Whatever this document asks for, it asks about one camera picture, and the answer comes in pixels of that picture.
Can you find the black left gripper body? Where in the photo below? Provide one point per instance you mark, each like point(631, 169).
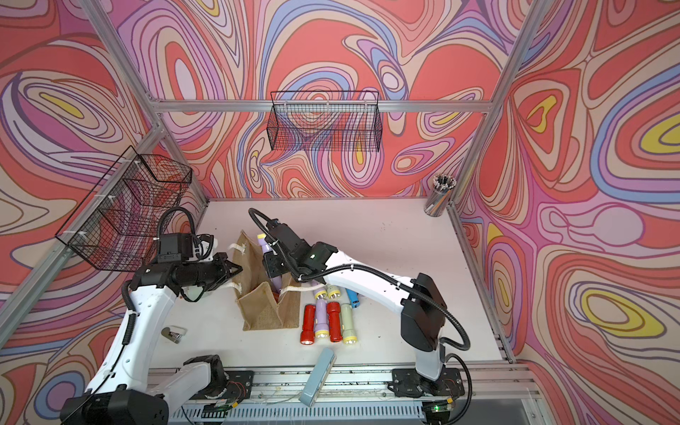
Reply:
point(210, 274)

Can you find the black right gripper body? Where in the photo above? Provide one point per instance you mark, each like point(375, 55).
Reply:
point(278, 266)

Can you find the brown burlap tote bag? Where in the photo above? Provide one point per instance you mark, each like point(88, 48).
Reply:
point(260, 307)

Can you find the green flashlight row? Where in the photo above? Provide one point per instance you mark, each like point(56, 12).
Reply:
point(333, 292)
point(348, 330)

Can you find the blue flashlight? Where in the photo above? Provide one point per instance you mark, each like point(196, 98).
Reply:
point(353, 298)

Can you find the purple flashlight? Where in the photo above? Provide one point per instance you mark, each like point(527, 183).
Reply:
point(264, 245)
point(321, 319)
point(320, 293)

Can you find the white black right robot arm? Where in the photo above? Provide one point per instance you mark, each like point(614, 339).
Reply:
point(425, 321)

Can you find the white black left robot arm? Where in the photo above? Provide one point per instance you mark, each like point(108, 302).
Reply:
point(185, 266)

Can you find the small grey metal object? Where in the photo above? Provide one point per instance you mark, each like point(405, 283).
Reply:
point(173, 334)

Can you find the red flashlight lower middle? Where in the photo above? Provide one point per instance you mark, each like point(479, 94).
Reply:
point(335, 326)

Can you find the red flashlight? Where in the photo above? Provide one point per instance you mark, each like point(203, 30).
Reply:
point(335, 326)
point(307, 335)

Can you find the red flashlight lower left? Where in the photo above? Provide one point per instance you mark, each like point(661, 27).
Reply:
point(307, 335)

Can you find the grey blue rectangular block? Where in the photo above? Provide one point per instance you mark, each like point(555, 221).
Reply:
point(317, 377)

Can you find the silver metal pen cup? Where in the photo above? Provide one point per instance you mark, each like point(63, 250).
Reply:
point(440, 196)

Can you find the black wire basket left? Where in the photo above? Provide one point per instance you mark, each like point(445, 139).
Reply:
point(118, 233)

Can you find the black wire basket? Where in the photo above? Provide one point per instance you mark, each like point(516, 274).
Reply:
point(118, 233)
point(325, 121)

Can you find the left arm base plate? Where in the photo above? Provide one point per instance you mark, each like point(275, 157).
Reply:
point(238, 387)

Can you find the black wire basket back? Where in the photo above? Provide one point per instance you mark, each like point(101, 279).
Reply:
point(325, 121)

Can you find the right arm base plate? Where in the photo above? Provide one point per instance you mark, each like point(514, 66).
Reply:
point(407, 383)

